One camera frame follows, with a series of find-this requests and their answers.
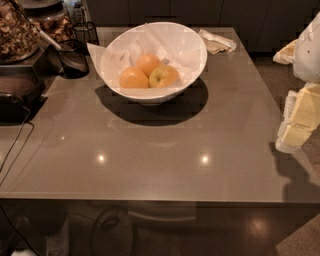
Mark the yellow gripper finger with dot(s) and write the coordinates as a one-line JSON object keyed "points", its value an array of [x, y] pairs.
{"points": [[286, 54]]}

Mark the yellow segmented gripper finger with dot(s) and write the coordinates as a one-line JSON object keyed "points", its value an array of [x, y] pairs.
{"points": [[301, 117]]}

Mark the yellowish orange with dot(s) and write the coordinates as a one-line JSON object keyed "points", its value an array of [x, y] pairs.
{"points": [[163, 76]]}

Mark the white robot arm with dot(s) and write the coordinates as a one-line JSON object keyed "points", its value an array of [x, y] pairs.
{"points": [[306, 66]]}

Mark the white bowl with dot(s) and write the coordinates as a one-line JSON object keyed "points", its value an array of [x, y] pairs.
{"points": [[153, 95]]}

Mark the back orange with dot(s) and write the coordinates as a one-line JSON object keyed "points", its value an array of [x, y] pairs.
{"points": [[147, 63]]}

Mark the front left orange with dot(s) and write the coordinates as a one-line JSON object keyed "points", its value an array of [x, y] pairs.
{"points": [[132, 77]]}

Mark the folded paper napkin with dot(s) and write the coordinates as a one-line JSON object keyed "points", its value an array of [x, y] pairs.
{"points": [[215, 43]]}

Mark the white paper liner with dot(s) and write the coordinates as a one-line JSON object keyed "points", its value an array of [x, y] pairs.
{"points": [[180, 46]]}

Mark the large glass snack jar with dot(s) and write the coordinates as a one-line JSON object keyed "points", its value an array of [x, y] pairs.
{"points": [[18, 40]]}

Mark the black wire pen holder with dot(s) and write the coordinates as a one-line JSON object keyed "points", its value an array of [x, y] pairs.
{"points": [[86, 33]]}

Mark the white spoon handle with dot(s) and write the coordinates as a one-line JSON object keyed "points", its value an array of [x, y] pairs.
{"points": [[46, 37]]}

